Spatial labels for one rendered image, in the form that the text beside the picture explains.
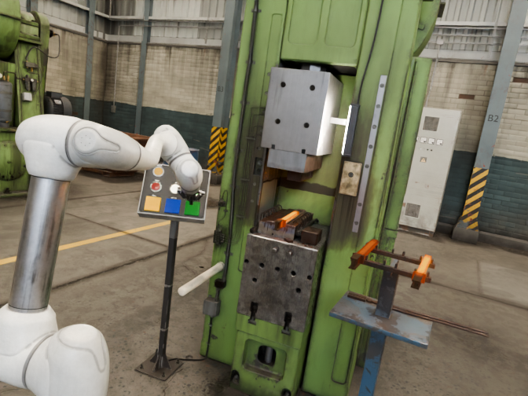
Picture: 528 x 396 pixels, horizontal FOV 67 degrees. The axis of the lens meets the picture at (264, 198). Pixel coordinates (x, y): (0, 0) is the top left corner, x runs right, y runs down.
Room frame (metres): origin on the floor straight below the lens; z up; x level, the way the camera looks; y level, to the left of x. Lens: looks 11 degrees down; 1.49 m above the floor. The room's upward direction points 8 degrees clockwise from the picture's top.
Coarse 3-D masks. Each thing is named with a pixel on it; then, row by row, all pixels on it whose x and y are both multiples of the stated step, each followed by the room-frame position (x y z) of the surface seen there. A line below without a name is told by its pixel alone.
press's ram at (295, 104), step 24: (288, 72) 2.05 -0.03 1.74; (312, 72) 2.02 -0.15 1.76; (288, 96) 2.05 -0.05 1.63; (312, 96) 2.01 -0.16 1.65; (336, 96) 2.24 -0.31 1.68; (264, 120) 2.08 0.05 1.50; (288, 120) 2.04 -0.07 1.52; (312, 120) 2.00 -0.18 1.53; (336, 120) 2.16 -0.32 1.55; (264, 144) 2.08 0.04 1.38; (288, 144) 2.04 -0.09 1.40; (312, 144) 2.00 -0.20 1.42
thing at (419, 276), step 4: (424, 256) 1.69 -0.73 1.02; (428, 256) 1.70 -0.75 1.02; (424, 260) 1.63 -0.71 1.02; (428, 260) 1.64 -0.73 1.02; (420, 264) 1.57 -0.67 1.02; (424, 264) 1.58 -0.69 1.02; (428, 264) 1.60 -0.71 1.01; (420, 268) 1.52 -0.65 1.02; (424, 268) 1.52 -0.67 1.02; (416, 272) 1.44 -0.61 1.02; (420, 272) 1.47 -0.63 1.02; (424, 272) 1.47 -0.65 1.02; (412, 276) 1.44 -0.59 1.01; (416, 276) 1.40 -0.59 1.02; (420, 276) 1.41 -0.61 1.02; (424, 276) 1.42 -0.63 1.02; (412, 280) 1.36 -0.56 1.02; (416, 280) 1.35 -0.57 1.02; (420, 280) 1.36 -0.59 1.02; (424, 280) 1.42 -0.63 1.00; (412, 284) 1.37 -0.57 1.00; (416, 284) 1.35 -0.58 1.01; (416, 288) 1.35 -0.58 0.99
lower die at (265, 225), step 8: (272, 216) 2.21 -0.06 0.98; (280, 216) 2.20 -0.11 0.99; (296, 216) 2.21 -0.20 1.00; (304, 216) 2.27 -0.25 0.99; (312, 216) 2.39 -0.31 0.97; (264, 224) 2.06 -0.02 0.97; (272, 224) 2.04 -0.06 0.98; (288, 224) 2.03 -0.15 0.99; (296, 224) 2.06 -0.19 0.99; (264, 232) 2.06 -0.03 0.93; (272, 232) 2.04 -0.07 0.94; (280, 232) 2.03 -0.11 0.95; (288, 232) 2.01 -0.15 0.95
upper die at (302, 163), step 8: (272, 152) 2.06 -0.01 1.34; (280, 152) 2.05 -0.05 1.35; (288, 152) 2.03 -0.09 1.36; (296, 152) 2.02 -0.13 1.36; (272, 160) 2.06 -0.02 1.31; (280, 160) 2.05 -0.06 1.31; (288, 160) 2.03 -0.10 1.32; (296, 160) 2.02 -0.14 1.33; (304, 160) 2.01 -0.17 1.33; (312, 160) 2.14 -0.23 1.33; (320, 160) 2.35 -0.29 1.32; (280, 168) 2.04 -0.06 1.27; (288, 168) 2.03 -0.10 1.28; (296, 168) 2.02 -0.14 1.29; (304, 168) 2.01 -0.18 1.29; (312, 168) 2.17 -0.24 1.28
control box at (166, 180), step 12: (168, 168) 2.10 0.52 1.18; (144, 180) 2.05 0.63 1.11; (156, 180) 2.06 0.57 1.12; (168, 180) 2.07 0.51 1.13; (204, 180) 2.10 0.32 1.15; (144, 192) 2.02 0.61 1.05; (156, 192) 2.03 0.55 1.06; (168, 192) 2.04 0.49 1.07; (144, 204) 1.99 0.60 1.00; (204, 204) 2.04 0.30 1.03; (144, 216) 2.01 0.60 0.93; (156, 216) 2.00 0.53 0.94; (168, 216) 1.98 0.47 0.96; (180, 216) 1.99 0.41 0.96; (192, 216) 2.00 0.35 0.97; (204, 216) 2.01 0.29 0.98
